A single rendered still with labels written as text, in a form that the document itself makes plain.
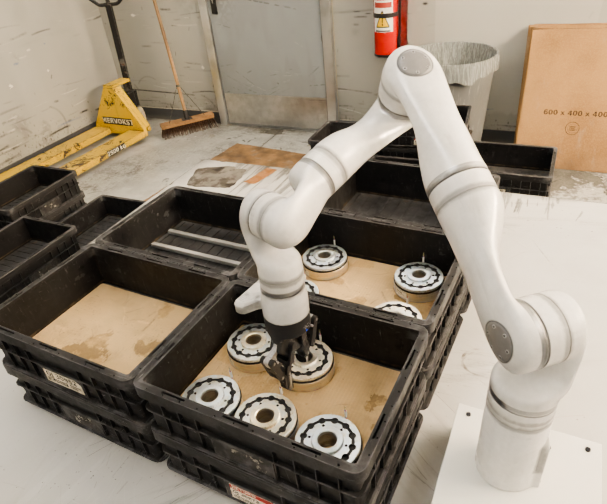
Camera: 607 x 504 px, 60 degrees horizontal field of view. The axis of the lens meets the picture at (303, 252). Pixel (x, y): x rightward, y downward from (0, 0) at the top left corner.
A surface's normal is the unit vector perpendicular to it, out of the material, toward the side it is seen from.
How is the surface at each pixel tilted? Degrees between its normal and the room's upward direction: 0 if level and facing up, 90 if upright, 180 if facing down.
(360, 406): 0
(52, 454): 0
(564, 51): 82
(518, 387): 17
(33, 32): 90
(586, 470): 2
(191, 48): 90
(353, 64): 90
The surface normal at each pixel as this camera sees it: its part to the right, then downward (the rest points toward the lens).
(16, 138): 0.90, 0.16
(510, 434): -0.52, 0.50
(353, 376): -0.10, -0.83
